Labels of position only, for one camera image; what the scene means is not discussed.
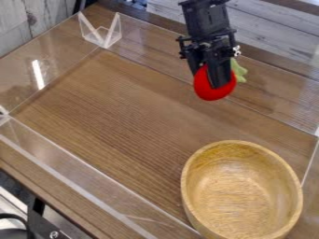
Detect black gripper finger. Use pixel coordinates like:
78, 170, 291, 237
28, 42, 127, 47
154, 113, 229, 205
207, 53, 231, 89
186, 52, 204, 75

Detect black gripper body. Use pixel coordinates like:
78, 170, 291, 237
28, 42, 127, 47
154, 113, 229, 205
176, 0, 241, 63

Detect red felt strawberry toy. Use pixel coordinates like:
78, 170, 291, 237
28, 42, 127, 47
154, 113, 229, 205
194, 59, 249, 101

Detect clear acrylic tray walls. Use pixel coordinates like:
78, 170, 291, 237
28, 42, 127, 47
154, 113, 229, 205
0, 7, 319, 239

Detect oval wooden bowl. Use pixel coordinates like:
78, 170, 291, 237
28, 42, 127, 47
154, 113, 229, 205
180, 140, 303, 239

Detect clear acrylic corner bracket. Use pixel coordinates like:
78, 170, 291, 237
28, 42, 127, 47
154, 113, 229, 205
78, 13, 122, 49

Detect black table clamp bracket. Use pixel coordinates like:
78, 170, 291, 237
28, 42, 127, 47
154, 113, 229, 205
28, 198, 71, 239

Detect black cable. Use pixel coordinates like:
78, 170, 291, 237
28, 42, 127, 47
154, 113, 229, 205
0, 213, 32, 239

